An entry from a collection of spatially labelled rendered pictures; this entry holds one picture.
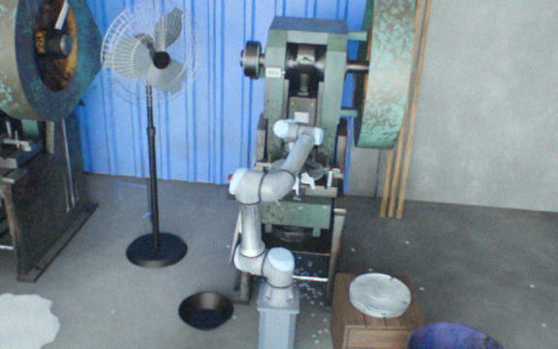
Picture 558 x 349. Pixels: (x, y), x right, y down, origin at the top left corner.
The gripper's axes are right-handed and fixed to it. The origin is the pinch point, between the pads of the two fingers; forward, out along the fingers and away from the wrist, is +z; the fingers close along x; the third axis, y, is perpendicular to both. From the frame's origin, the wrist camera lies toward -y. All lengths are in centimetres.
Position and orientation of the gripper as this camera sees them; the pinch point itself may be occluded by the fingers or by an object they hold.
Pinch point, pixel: (307, 192)
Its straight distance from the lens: 271.6
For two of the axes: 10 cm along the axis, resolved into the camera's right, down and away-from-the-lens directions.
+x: 4.4, -2.2, -8.7
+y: -8.7, 1.3, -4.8
